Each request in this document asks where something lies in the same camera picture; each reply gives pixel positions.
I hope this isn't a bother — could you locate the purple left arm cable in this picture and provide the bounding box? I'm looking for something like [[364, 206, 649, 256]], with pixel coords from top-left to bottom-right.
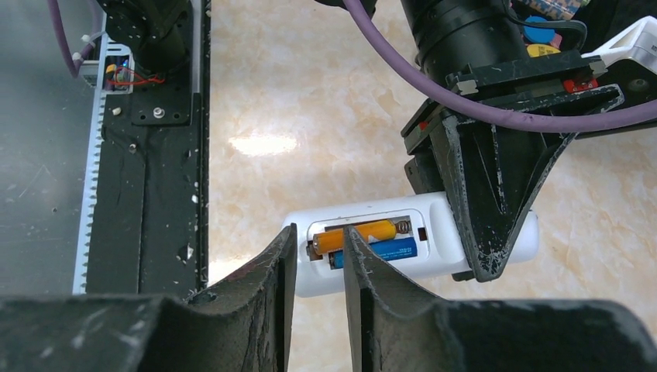
[[341, 0, 657, 135]]

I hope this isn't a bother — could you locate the blue round dealer chip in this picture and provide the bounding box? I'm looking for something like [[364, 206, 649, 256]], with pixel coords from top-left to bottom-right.
[[522, 16, 556, 44]]

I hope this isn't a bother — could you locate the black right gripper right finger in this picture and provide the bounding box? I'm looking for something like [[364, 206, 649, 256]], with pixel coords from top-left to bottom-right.
[[343, 226, 656, 371]]

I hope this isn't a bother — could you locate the orange AAA battery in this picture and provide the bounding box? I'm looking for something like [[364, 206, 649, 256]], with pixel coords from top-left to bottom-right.
[[312, 219, 398, 257]]

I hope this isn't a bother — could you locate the black poker chip case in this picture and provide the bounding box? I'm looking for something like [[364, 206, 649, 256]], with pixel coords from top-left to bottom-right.
[[511, 0, 656, 52]]

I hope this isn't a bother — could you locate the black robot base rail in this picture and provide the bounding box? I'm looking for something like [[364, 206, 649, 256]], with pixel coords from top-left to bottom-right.
[[71, 1, 211, 298]]

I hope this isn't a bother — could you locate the white remote control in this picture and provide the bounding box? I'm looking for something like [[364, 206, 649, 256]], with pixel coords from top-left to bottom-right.
[[280, 191, 540, 299]]

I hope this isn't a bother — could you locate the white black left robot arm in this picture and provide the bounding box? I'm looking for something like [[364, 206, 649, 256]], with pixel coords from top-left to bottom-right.
[[401, 1, 623, 282]]

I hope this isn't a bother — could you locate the yellow big blind chip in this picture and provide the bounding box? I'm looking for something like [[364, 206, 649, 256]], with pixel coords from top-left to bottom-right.
[[526, 43, 561, 58]]

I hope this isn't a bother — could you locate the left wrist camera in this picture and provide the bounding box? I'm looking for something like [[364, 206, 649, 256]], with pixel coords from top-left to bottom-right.
[[583, 16, 656, 103]]

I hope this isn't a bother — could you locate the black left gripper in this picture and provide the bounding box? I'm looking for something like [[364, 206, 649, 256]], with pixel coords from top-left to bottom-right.
[[401, 52, 621, 282]]

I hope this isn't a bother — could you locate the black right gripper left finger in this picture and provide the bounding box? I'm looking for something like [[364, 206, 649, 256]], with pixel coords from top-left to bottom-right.
[[1, 224, 298, 371]]

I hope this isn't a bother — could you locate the blue AAA battery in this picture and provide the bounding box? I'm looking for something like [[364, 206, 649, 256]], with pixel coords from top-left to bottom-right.
[[328, 237, 418, 270]]

